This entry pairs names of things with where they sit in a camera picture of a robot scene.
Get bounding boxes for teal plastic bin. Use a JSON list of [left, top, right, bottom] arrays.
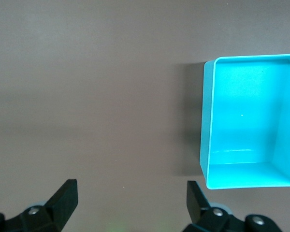
[[199, 53, 290, 190]]

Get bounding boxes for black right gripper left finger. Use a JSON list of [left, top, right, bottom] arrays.
[[0, 178, 78, 232]]

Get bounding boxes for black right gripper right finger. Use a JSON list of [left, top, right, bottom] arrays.
[[183, 180, 281, 232]]

